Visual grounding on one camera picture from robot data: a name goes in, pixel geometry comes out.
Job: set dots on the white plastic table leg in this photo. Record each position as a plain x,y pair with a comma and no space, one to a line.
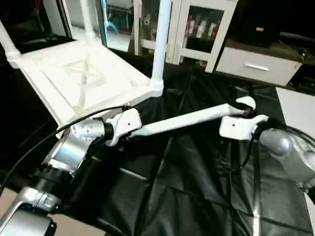
88,19
161,44
187,120
9,46

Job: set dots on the white plastic table top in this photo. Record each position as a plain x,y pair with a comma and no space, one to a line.
83,73

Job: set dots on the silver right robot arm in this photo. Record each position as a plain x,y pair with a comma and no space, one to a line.
290,152

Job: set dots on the white drawer unit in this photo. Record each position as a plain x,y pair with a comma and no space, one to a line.
256,65

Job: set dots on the black work mat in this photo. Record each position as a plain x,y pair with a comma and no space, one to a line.
197,187

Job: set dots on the white glass door cabinet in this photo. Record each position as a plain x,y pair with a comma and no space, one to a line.
197,29

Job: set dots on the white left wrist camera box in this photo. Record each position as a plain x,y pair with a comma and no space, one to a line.
124,125

